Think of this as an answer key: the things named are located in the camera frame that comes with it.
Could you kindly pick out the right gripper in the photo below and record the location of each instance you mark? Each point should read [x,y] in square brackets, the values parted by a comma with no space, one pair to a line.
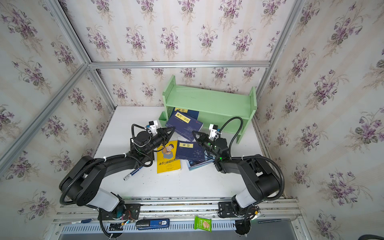
[203,141]

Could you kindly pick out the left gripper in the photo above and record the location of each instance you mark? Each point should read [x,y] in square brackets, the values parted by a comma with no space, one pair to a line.
[160,135]

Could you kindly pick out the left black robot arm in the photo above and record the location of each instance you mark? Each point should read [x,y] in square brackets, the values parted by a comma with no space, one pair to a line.
[82,185]

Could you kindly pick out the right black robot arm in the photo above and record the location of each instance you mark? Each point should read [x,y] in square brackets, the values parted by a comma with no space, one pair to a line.
[263,178]

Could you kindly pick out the navy book yellow label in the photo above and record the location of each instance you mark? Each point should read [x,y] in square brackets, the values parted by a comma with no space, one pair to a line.
[190,151]

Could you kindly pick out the white blue magazine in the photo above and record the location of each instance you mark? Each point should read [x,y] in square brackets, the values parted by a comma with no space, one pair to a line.
[192,165]

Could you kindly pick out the black book with antlers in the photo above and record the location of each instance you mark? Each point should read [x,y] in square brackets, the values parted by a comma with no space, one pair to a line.
[143,160]

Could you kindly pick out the yellow cartoon book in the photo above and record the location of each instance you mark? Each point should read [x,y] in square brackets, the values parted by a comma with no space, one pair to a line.
[166,159]

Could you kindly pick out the green two-tier shelf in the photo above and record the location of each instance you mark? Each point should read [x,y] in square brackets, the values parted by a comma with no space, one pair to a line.
[214,107]

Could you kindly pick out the blue white marker pen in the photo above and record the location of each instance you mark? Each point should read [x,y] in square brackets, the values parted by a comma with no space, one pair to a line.
[132,173]

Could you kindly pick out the green snack packet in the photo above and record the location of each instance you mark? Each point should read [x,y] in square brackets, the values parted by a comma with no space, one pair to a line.
[203,224]

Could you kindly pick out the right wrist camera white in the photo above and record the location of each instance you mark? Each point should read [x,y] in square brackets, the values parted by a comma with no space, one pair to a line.
[214,132]

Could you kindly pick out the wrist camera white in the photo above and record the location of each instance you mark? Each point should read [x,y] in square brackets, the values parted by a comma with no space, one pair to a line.
[152,127]
[214,132]

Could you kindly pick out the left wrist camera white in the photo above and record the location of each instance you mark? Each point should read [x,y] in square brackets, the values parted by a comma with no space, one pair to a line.
[152,127]

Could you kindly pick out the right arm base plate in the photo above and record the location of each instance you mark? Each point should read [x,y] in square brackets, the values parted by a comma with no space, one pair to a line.
[231,210]

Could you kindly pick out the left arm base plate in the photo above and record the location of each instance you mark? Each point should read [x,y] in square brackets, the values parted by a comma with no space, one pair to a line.
[121,213]

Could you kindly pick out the blue black device on rail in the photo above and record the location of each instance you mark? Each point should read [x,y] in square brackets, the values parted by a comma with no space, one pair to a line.
[151,224]

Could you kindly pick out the blue screwdriver on rail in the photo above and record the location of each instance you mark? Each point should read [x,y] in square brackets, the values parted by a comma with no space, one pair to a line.
[86,221]

